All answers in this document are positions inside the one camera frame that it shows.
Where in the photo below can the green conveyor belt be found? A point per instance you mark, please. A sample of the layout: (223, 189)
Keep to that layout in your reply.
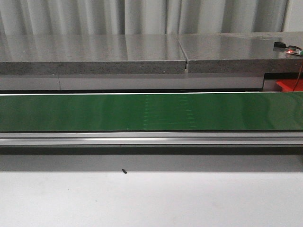
(282, 111)

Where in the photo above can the grey stone slab right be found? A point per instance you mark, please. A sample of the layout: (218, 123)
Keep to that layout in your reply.
(248, 52)

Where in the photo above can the grey stone slab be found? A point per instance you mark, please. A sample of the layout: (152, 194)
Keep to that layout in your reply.
(248, 52)
(91, 54)

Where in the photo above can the red plastic tray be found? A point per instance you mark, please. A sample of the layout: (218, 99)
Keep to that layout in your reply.
(289, 85)

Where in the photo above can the small black sensor module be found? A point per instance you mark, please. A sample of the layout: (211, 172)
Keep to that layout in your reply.
(279, 45)

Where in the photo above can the grey stone slab left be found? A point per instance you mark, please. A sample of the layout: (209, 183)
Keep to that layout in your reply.
(91, 54)

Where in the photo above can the green circuit board with LED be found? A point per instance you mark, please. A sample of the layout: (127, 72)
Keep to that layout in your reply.
(295, 51)

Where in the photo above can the grey pleated curtain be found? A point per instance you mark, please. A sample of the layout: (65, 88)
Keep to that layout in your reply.
(40, 17)

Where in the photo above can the aluminium conveyor frame rail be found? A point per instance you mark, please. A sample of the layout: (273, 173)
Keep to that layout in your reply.
(155, 139)

